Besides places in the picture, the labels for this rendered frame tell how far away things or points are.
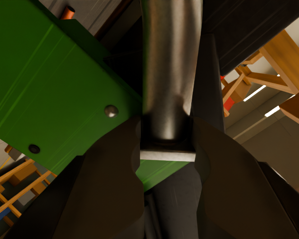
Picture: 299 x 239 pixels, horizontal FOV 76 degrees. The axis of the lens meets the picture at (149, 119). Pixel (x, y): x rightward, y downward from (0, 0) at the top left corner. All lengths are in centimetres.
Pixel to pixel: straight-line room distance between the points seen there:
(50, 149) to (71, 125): 3
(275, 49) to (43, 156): 88
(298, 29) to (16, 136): 986
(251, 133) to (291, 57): 675
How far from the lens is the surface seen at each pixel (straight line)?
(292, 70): 97
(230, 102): 379
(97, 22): 73
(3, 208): 575
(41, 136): 19
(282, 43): 95
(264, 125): 767
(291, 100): 73
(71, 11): 57
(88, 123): 16
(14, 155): 41
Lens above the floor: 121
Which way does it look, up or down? 4 degrees up
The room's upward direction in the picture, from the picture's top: 138 degrees clockwise
